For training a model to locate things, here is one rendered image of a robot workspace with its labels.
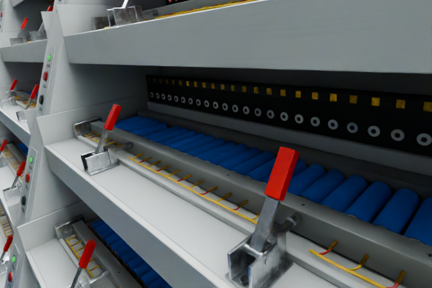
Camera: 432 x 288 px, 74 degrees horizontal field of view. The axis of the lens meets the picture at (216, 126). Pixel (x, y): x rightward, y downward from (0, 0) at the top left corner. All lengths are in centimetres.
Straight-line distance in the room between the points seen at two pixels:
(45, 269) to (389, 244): 50
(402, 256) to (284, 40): 15
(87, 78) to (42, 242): 31
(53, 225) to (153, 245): 37
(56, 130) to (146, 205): 31
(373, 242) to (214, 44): 18
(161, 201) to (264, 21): 20
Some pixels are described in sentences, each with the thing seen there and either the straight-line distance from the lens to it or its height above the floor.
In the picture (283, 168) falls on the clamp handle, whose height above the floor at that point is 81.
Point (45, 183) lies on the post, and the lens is 60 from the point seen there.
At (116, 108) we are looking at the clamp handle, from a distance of 40.
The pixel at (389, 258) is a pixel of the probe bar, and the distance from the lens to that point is 22.
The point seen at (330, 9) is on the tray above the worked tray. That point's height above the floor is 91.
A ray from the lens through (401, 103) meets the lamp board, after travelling 30.
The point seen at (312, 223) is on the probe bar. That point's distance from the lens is 24.
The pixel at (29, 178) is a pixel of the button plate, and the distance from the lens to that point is 63.
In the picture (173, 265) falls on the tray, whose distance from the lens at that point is 26.
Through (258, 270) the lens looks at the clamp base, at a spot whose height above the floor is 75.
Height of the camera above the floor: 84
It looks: 2 degrees down
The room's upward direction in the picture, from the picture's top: 11 degrees clockwise
